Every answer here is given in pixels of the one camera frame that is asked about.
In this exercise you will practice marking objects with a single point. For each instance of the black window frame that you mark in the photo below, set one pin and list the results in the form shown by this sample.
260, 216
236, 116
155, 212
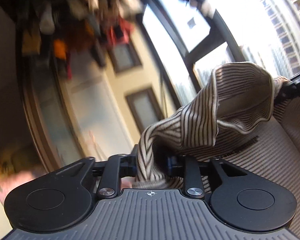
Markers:
190, 42

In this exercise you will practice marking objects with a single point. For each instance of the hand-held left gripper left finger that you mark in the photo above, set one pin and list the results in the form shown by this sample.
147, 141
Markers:
132, 162

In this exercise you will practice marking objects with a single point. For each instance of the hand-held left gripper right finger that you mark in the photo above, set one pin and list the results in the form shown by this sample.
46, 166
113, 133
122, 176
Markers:
170, 165

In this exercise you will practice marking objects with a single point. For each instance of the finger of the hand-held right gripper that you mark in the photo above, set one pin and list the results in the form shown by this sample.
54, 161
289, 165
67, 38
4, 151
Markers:
294, 85

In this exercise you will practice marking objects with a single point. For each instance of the striped beige knit garment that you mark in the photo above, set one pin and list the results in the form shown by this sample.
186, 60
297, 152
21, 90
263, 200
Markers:
205, 120

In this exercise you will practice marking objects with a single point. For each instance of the brown framed wall panel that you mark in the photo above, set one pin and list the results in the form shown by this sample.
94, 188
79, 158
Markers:
146, 110
124, 56

